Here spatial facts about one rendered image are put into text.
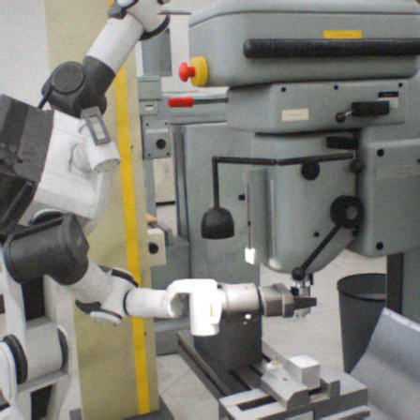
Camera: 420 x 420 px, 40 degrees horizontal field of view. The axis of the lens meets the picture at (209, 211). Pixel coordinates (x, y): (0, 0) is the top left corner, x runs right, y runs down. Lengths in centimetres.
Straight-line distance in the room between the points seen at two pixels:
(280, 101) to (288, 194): 20
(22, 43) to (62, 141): 889
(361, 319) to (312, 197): 211
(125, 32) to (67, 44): 139
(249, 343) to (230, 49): 91
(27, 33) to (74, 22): 734
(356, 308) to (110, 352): 135
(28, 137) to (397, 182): 81
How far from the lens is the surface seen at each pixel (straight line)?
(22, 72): 1017
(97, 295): 139
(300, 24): 116
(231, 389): 162
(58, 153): 133
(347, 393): 146
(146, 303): 140
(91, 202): 130
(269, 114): 115
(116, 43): 150
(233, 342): 168
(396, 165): 131
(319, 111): 119
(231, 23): 112
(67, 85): 142
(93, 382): 320
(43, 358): 170
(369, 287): 367
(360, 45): 119
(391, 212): 132
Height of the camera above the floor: 170
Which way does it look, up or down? 11 degrees down
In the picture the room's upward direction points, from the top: 3 degrees counter-clockwise
